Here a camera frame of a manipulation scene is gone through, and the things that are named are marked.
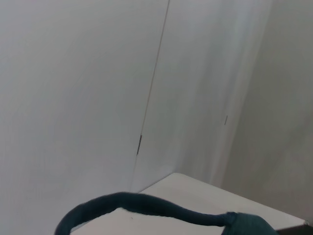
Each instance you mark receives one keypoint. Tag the dark teal insulated lunch bag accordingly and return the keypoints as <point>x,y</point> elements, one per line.
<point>151,203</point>

